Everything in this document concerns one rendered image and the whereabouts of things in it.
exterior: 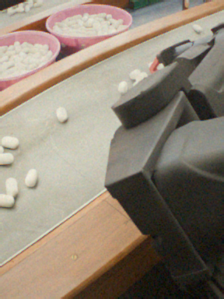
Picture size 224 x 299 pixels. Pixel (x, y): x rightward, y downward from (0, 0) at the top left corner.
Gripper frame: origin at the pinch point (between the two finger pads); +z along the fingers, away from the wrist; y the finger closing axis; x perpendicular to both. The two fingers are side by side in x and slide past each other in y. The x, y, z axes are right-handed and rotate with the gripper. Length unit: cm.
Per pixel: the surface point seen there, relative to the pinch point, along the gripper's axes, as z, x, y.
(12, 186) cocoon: 3.8, 4.6, 36.3
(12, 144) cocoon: 10.9, -0.8, 30.1
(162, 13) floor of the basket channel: 39, -14, -56
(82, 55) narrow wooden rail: 20.4, -10.0, 0.0
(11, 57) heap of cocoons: 35.3, -20.0, 10.7
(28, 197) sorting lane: 3.4, 7.7, 34.8
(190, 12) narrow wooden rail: 19, -9, -48
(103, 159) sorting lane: 1.4, 9.4, 19.5
